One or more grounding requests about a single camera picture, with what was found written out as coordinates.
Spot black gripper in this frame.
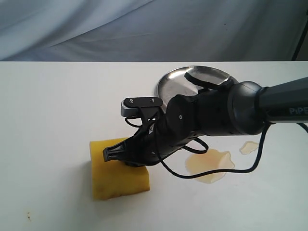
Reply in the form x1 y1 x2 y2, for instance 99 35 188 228
103 120 205 167

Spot yellow sponge block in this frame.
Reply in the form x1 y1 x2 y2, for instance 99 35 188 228
90 138 150 200

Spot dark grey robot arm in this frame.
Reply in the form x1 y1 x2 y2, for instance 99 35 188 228
103 78 308 167

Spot large yellowish liquid spill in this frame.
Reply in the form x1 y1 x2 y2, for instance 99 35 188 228
185 149 235 175

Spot small yellowish liquid spill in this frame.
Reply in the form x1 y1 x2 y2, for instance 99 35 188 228
239 141 259 155

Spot round steel plate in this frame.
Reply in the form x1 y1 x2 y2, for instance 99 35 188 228
156 65 238 111

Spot grey backdrop cloth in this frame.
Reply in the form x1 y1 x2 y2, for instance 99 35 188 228
0 0 308 62

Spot black stand pole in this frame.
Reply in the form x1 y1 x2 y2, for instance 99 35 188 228
291 22 308 61

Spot black camera cable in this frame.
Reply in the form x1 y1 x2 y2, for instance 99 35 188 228
125 115 308 179

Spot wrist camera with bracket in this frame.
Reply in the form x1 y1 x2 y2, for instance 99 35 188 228
121 96 163 123

